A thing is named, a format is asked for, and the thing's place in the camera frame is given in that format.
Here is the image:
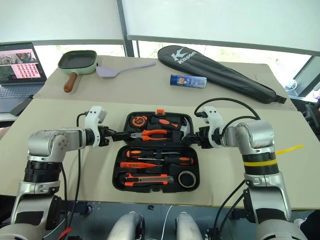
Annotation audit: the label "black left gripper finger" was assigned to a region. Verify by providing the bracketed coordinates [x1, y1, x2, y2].
[109, 129, 132, 138]
[109, 136, 131, 144]

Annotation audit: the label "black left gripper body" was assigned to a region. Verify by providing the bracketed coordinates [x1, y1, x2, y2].
[97, 126, 119, 148]

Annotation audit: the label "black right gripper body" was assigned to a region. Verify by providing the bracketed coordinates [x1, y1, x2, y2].
[198, 125, 214, 150]

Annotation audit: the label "black plastic tool case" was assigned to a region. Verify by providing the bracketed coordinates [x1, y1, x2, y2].
[111, 109, 201, 193]

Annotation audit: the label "flat-blade orange black screwdriver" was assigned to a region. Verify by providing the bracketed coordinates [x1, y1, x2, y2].
[125, 149, 181, 159]

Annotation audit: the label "cross-tip orange black screwdriver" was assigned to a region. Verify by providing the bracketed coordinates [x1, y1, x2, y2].
[136, 156, 195, 167]

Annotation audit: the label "orange voltage tester pen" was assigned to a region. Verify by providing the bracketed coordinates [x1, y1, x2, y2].
[119, 161, 164, 169]

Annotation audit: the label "black electrical tape roll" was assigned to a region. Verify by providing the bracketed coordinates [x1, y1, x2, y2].
[177, 170, 197, 188]

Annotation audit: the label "orange black utility knife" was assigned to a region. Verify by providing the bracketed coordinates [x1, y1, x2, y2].
[124, 172, 175, 187]

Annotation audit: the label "orange black tape measure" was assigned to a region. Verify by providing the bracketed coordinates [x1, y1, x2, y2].
[131, 115, 148, 128]

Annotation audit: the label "blue white tube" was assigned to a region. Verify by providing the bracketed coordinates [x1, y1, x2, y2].
[169, 73, 208, 89]

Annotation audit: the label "purple silicone spatula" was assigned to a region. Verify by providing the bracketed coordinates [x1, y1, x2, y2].
[95, 61, 157, 79]

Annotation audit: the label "black Kason racket bag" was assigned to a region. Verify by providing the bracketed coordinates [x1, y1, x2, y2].
[157, 45, 288, 105]

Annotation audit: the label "silver rounded shape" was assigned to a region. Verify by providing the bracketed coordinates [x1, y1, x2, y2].
[109, 211, 145, 240]
[174, 212, 203, 240]

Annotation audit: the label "grey laptop pink screen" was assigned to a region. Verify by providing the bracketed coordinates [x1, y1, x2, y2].
[0, 42, 48, 114]

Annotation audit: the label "black office chair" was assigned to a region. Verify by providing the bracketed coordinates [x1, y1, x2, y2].
[303, 102, 320, 135]

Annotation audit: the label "white roller blind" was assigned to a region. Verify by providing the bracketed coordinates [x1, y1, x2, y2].
[0, 0, 126, 45]
[121, 0, 320, 55]

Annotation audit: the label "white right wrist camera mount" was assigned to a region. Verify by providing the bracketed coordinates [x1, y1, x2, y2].
[199, 106, 225, 149]

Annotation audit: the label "orange handled pliers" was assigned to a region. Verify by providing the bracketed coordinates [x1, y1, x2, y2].
[129, 128, 169, 142]

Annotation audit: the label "claw hammer orange black handle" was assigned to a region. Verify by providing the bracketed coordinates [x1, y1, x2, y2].
[149, 116, 191, 139]

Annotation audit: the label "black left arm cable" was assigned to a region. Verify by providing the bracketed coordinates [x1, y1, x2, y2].
[60, 112, 88, 230]

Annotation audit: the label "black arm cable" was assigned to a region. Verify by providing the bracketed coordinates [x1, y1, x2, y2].
[60, 112, 88, 230]
[194, 97, 262, 240]

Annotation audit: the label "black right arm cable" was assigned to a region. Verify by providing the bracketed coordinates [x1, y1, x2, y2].
[194, 97, 262, 240]

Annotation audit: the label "green square pan brown handle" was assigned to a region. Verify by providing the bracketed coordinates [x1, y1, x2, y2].
[57, 50, 99, 94]

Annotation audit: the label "thin white cable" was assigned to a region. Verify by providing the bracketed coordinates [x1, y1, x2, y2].
[161, 204, 174, 240]

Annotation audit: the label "dark window frame post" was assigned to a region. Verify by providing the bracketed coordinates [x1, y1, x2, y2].
[116, 0, 140, 58]

